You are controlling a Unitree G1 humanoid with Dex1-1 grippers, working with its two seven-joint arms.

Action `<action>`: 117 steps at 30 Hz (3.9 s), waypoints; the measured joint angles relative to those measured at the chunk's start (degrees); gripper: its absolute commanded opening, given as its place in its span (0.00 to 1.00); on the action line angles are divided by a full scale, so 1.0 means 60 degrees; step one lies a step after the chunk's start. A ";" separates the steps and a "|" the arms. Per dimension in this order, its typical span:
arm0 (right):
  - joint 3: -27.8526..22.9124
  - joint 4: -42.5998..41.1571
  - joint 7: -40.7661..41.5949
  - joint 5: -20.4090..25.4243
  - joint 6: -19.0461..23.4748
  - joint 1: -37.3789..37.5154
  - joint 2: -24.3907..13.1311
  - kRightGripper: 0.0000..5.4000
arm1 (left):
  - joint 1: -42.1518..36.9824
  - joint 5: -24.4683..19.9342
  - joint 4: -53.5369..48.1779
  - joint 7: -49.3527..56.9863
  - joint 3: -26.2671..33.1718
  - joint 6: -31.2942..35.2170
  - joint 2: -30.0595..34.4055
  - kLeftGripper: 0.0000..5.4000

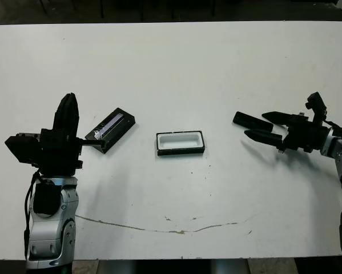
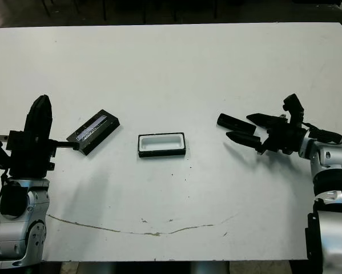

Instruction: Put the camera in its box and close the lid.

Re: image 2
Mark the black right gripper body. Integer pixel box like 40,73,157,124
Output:
256,116,306,155

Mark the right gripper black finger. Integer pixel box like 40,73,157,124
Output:
246,112,286,128
226,130,262,148

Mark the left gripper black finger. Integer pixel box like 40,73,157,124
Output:
24,95,41,140
39,94,54,140

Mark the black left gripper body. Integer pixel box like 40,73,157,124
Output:
0,130,80,178

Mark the black box base white insert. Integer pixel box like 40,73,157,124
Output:
136,131,186,159

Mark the silver grey cylindrical leg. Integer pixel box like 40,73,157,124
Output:
192,261,229,274

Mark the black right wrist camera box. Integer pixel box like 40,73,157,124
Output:
283,93,305,126

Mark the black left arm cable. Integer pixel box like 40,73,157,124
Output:
0,167,10,220

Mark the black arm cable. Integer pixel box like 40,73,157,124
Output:
301,122,342,145
0,167,10,220

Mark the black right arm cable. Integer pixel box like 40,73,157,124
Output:
301,122,342,145

